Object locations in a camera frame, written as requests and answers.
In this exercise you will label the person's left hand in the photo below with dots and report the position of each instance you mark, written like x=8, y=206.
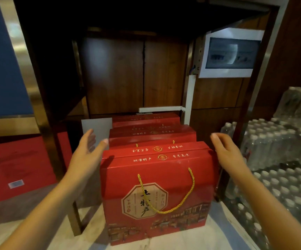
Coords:
x=84, y=160

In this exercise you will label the person's right hand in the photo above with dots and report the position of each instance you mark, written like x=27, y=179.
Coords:
x=228, y=157

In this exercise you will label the person's left thumb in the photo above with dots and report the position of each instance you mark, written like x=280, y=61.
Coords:
x=102, y=146

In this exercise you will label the person's right fingers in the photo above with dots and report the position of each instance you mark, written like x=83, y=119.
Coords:
x=219, y=140

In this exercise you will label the person's left forearm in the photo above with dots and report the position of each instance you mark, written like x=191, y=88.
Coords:
x=41, y=216

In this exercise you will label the person's right forearm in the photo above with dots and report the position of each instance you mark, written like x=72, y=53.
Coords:
x=272, y=213

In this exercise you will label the grey flat card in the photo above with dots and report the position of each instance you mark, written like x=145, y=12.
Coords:
x=99, y=128

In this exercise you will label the red gift box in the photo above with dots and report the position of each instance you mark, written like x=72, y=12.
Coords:
x=145, y=119
x=151, y=135

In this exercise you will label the stack of clear water bottles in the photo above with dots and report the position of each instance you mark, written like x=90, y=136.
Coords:
x=283, y=164

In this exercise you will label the red flat board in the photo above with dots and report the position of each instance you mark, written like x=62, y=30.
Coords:
x=17, y=164

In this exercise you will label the white electrical panel box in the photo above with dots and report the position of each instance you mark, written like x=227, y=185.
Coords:
x=231, y=53

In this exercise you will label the small white label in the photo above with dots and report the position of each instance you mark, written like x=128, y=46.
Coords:
x=16, y=184

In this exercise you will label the dark wooden shelf frame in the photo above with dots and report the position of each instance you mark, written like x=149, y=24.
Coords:
x=54, y=75

